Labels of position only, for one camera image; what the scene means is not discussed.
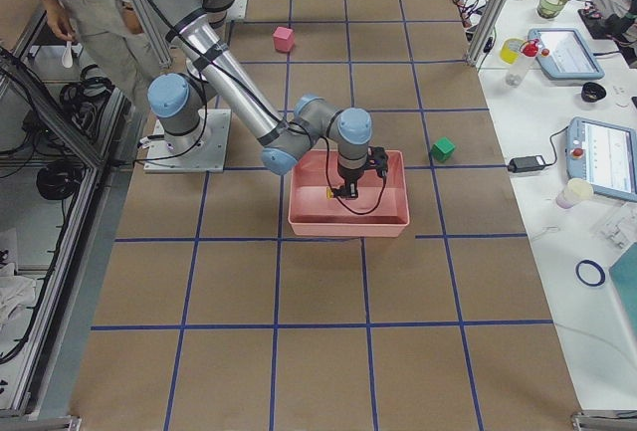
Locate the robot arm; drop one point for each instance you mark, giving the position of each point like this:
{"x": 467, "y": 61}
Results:
{"x": 186, "y": 24}

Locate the teach pendant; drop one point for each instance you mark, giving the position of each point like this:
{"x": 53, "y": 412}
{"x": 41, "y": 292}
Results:
{"x": 604, "y": 155}
{"x": 569, "y": 57}

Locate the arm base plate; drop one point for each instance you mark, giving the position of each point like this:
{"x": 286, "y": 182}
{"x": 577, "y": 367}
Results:
{"x": 188, "y": 146}
{"x": 237, "y": 12}

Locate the pink plastic bin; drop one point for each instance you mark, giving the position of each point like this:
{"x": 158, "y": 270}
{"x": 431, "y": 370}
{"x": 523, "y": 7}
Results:
{"x": 380, "y": 210}

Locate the paper cup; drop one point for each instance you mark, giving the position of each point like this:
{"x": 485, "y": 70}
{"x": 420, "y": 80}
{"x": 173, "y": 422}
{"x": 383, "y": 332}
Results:
{"x": 575, "y": 191}

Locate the black bowl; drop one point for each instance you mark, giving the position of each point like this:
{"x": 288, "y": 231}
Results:
{"x": 592, "y": 92}

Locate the white crumpled cloth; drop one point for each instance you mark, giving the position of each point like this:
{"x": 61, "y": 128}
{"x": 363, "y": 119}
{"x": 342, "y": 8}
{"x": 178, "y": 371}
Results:
{"x": 17, "y": 293}

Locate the aluminium frame post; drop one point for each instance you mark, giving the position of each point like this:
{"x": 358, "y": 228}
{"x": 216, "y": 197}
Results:
{"x": 484, "y": 31}

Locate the standing person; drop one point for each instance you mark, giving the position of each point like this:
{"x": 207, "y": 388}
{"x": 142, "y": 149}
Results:
{"x": 111, "y": 33}

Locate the teach pendant far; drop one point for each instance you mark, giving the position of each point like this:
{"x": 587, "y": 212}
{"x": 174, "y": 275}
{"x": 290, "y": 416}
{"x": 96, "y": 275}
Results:
{"x": 569, "y": 57}

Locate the black power adapter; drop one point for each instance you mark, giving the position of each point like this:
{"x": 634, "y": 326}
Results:
{"x": 523, "y": 164}

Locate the pink cube centre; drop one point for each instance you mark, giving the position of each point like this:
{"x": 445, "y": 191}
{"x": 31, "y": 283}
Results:
{"x": 283, "y": 39}

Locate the clear squeeze bottle red cap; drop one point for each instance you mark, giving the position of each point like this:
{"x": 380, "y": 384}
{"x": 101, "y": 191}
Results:
{"x": 526, "y": 56}

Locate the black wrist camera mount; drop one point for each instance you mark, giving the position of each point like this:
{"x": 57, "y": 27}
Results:
{"x": 377, "y": 160}

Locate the yellow tape roll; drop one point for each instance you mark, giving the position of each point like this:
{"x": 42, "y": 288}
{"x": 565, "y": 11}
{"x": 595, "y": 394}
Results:
{"x": 511, "y": 49}

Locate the green cube near bin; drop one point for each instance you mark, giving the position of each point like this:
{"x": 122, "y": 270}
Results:
{"x": 442, "y": 149}

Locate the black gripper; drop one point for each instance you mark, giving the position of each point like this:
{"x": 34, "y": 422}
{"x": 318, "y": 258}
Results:
{"x": 348, "y": 177}

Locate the teach pendant near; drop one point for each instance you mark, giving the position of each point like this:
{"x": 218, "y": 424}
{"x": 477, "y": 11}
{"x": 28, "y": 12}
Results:
{"x": 604, "y": 155}

